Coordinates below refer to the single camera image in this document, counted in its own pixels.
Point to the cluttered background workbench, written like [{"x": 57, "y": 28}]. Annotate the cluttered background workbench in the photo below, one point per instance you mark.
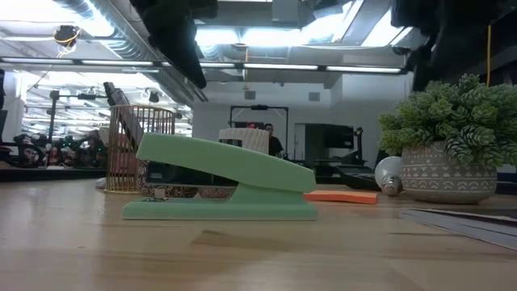
[{"x": 60, "y": 155}]

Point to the grey flat notebook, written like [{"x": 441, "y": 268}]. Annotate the grey flat notebook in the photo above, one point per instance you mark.
[{"x": 476, "y": 230}]

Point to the orange sticky note pad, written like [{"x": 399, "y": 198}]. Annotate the orange sticky note pad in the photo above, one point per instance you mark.
[{"x": 343, "y": 197}]

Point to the black tripod pole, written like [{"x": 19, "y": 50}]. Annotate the black tripod pole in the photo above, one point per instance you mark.
[{"x": 53, "y": 117}]

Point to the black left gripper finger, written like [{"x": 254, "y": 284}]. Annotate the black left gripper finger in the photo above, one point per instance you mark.
[{"x": 177, "y": 44}]

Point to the black background robot arm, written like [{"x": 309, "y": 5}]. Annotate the black background robot arm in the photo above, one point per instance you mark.
[{"x": 358, "y": 141}]

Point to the grey black flat ruler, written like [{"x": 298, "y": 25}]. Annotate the grey black flat ruler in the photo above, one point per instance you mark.
[{"x": 117, "y": 99}]

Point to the mint green stapler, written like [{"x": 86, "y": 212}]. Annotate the mint green stapler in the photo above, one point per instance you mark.
[{"x": 226, "y": 161}]

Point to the white frosted lightbulb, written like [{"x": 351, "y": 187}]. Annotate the white frosted lightbulb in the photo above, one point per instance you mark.
[{"x": 385, "y": 169}]

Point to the grey wall vent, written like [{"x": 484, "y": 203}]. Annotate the grey wall vent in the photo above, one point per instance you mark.
[
  {"x": 314, "y": 96},
  {"x": 250, "y": 95}
]

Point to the black stapler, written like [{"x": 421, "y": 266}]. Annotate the black stapler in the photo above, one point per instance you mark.
[{"x": 355, "y": 180}]

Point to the black camera stand frame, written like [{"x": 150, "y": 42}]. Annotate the black camera stand frame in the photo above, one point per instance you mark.
[{"x": 258, "y": 107}]

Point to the long ceiling light bar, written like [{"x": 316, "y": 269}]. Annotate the long ceiling light bar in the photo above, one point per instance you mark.
[
  {"x": 278, "y": 66},
  {"x": 113, "y": 63}
]

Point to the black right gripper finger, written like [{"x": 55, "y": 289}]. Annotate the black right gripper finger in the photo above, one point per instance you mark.
[{"x": 438, "y": 48}]

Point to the person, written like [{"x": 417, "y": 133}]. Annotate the person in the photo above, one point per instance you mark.
[{"x": 275, "y": 145}]

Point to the green plant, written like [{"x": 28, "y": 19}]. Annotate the green plant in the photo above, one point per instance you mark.
[{"x": 444, "y": 178}]

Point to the white ribbed vase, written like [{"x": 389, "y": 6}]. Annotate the white ribbed vase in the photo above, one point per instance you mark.
[{"x": 254, "y": 141}]

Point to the small pink object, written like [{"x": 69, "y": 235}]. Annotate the small pink object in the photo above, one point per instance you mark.
[{"x": 252, "y": 126}]

